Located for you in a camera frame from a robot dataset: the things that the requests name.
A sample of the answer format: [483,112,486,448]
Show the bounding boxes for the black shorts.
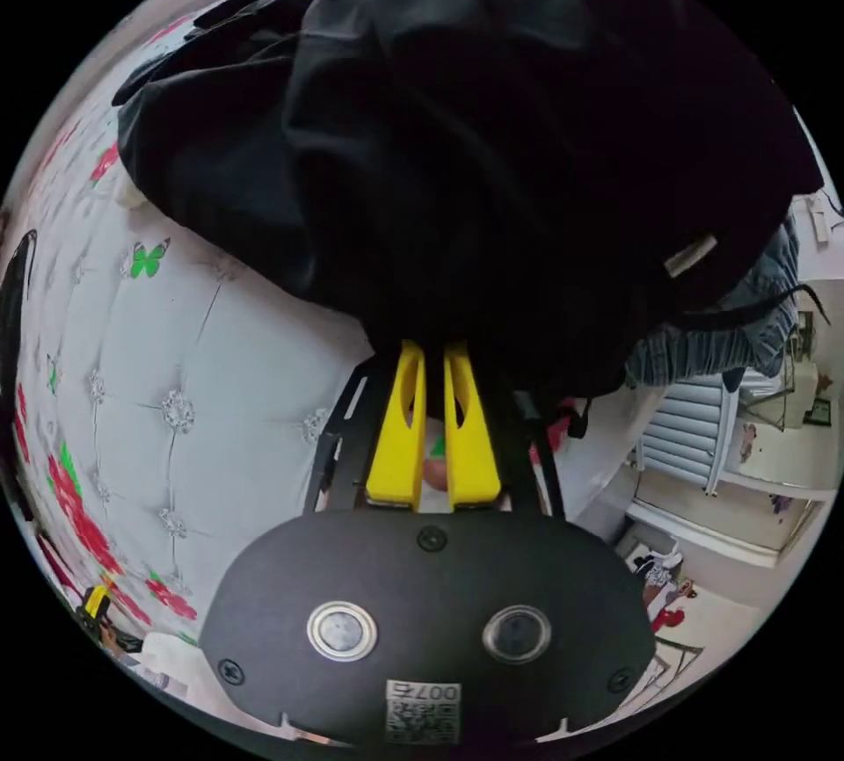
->
[110,0,826,403]

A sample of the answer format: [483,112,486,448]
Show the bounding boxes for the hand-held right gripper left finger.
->
[365,339,428,506]

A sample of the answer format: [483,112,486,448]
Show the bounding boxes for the bed with floral printed sheet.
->
[0,0,637,713]

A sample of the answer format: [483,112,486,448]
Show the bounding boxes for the cream printed floor rug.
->
[616,530,769,713]

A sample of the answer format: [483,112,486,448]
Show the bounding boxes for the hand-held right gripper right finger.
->
[442,342,505,510]

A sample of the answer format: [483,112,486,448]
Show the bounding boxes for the person's left hand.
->
[104,630,143,663]

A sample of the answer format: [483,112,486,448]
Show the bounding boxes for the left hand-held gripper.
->
[73,584,143,658]

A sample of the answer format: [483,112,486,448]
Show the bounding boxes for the blue denim garment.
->
[624,223,803,388]

